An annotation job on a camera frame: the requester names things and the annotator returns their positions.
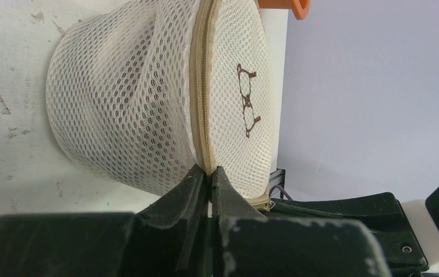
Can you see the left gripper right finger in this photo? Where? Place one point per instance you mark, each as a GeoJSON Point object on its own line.
{"type": "Point", "coordinates": [247, 243]}

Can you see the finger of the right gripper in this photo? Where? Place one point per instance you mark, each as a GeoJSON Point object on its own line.
{"type": "Point", "coordinates": [381, 213]}

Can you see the orange plastic bin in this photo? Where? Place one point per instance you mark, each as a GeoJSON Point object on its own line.
{"type": "Point", "coordinates": [299, 8]}

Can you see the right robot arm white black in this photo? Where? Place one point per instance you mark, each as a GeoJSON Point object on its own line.
{"type": "Point", "coordinates": [423, 215]}

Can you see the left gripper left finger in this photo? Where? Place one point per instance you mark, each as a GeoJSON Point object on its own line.
{"type": "Point", "coordinates": [165, 239]}

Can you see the round white mesh laundry bag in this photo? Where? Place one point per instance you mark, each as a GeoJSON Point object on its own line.
{"type": "Point", "coordinates": [145, 92]}

